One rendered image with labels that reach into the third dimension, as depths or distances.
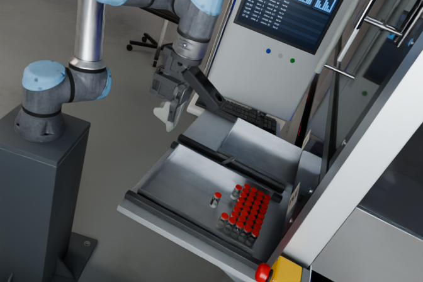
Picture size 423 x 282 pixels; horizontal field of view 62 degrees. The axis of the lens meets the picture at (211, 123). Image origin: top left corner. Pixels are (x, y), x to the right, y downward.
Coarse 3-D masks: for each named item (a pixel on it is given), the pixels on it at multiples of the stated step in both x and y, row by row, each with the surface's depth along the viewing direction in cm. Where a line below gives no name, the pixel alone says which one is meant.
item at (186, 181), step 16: (176, 160) 112; (192, 160) 115; (208, 160) 112; (160, 176) 103; (176, 176) 106; (192, 176) 108; (208, 176) 110; (224, 176) 113; (240, 176) 111; (144, 192) 92; (160, 192) 98; (176, 192) 100; (192, 192) 102; (208, 192) 105; (224, 192) 107; (272, 192) 109; (176, 208) 91; (192, 208) 97; (208, 208) 99; (224, 208) 101; (208, 224) 94; (224, 240) 89
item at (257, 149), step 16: (240, 128) 141; (256, 128) 140; (224, 144) 128; (240, 144) 132; (256, 144) 135; (272, 144) 139; (288, 144) 138; (240, 160) 118; (256, 160) 127; (272, 160) 130; (288, 160) 134; (272, 176) 117; (288, 176) 125; (288, 192) 117
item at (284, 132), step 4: (288, 124) 241; (284, 128) 263; (288, 128) 222; (280, 132) 286; (284, 132) 244; (280, 136) 263; (284, 136) 227; (224, 276) 168; (228, 276) 150; (224, 280) 160; (228, 280) 144; (232, 280) 132
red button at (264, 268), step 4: (260, 264) 73; (264, 264) 73; (260, 268) 72; (264, 268) 72; (268, 268) 72; (256, 272) 73; (260, 272) 71; (264, 272) 71; (268, 272) 71; (256, 276) 72; (260, 276) 71; (264, 276) 71; (268, 276) 72; (256, 280) 72; (260, 280) 71; (264, 280) 71
